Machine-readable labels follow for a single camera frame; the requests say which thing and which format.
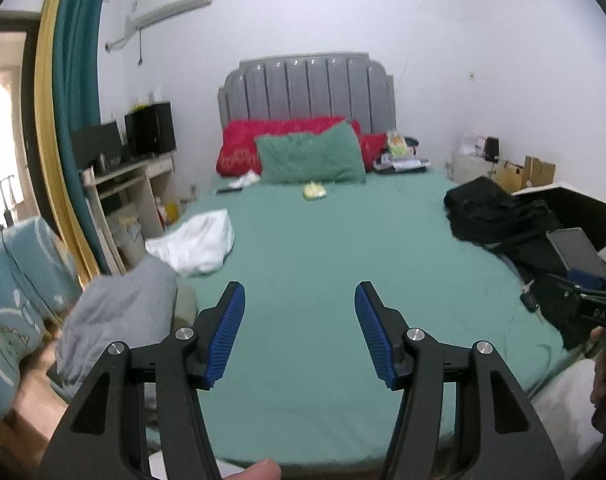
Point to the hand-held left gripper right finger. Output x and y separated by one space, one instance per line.
373 335

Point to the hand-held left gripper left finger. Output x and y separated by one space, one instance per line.
228 335

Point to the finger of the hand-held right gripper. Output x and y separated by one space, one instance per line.
590 280

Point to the grey hoodie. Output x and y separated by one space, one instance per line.
118 325

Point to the person's right hand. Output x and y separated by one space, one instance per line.
605 380

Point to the person's left hand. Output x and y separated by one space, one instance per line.
255 471

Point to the grey tablet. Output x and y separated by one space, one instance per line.
575 250

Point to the black car key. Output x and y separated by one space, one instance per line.
530 302

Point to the black reflector panel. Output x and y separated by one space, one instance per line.
573 210

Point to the white cloth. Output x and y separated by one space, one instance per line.
198 242

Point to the bed with green sheet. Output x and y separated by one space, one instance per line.
308 260

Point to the black bag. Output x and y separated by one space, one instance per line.
503 215

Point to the cardboard box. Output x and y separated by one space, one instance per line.
540 171

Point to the brown paper bag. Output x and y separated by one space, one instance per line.
508 176

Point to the black remote control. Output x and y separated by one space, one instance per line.
229 190

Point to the white tissue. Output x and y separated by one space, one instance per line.
246 180

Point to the black speaker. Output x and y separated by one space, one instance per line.
492 149

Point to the white nightstand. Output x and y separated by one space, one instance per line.
470 167

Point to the wooden desk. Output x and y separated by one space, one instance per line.
128 195

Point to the stack of books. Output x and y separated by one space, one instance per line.
400 155

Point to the white box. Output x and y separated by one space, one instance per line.
469 143

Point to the small red pillow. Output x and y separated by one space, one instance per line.
372 150

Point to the green pillow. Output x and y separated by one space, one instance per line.
310 157

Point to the large red pillow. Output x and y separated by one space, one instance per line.
263 145

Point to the black computer tower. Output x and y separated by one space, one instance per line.
150 127

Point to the black monitor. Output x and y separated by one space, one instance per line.
98 142

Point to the black tripod stand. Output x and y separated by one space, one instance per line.
3 200

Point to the yellow curtain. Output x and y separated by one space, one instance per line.
53 135

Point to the teal curtain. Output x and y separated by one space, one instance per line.
75 100

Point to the white air conditioner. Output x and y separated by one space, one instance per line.
170 5

